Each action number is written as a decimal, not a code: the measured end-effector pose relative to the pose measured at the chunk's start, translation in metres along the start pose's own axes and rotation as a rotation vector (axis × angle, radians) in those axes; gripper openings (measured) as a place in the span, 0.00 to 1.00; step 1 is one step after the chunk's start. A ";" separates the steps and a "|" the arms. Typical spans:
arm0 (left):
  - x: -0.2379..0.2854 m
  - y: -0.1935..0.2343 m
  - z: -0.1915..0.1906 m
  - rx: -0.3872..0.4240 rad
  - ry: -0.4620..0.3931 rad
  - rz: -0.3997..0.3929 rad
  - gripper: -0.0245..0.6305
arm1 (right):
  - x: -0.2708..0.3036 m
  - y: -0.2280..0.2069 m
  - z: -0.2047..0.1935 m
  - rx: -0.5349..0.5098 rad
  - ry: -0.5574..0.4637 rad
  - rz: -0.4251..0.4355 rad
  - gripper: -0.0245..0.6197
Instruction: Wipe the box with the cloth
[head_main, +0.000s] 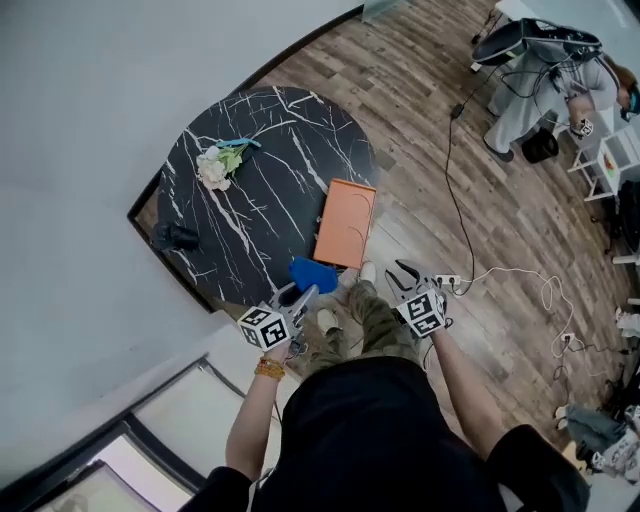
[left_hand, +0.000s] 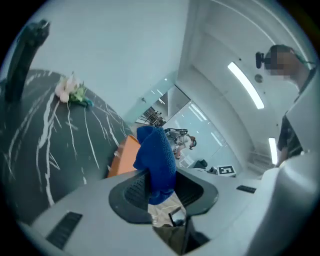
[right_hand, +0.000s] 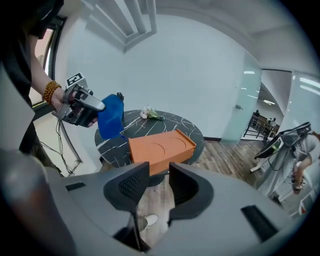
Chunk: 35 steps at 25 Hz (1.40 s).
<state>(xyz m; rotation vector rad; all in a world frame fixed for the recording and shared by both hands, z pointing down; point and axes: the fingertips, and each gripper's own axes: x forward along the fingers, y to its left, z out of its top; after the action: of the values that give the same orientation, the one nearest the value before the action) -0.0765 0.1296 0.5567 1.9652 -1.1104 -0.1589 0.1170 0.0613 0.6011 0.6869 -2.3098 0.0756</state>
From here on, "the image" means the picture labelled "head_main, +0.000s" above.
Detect person's black shirt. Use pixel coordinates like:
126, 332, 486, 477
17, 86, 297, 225
179, 357, 591, 512

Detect black power cable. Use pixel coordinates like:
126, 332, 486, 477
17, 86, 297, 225
444, 64, 506, 284

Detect black round bin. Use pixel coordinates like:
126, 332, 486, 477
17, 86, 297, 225
522, 127, 560, 165

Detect black framed window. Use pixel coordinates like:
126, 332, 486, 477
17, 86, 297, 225
0, 357, 246, 512

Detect blue cloth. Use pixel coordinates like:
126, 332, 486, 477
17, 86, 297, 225
288, 255, 340, 296

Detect person's right forearm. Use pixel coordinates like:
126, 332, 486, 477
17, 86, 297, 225
429, 324, 506, 461

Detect amber beaded bracelet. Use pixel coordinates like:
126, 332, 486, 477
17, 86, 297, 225
254, 355, 286, 382

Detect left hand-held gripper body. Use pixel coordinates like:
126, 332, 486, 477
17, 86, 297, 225
237, 302, 307, 351

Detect black shaker bottle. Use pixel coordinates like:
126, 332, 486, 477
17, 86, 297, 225
151, 221, 200, 251

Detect white flower bouquet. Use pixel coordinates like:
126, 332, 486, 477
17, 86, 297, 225
195, 137, 262, 192

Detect white extension cable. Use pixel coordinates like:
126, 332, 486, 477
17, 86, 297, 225
457, 266, 586, 359

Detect white shelf unit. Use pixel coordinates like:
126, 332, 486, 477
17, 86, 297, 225
568, 124, 640, 202

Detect black fabric chair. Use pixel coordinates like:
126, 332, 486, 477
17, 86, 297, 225
612, 179, 640, 256

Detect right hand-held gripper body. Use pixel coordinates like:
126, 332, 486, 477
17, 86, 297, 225
397, 287, 449, 340

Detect person's left forearm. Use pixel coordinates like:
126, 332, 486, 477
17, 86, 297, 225
224, 344, 294, 481

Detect orange plastic box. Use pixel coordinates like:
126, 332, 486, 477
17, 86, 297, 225
313, 178, 378, 271

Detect person's camouflage trousers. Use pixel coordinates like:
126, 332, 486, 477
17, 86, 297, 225
304, 279, 421, 376

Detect black shell chair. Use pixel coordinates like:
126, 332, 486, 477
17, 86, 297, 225
472, 18, 604, 65

